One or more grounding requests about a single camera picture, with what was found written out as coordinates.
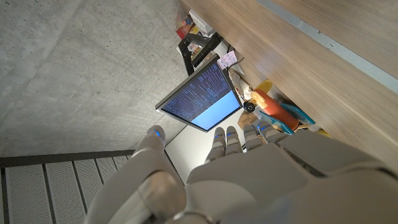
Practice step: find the white flat box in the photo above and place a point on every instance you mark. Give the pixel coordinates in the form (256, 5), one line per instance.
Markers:
(202, 23)

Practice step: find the pink sticky note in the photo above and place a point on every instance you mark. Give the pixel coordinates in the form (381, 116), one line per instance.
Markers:
(227, 59)

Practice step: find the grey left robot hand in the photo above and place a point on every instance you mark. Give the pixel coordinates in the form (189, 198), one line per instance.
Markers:
(248, 186)

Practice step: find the computer monitor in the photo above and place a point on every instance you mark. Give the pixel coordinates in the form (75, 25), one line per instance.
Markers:
(199, 99)

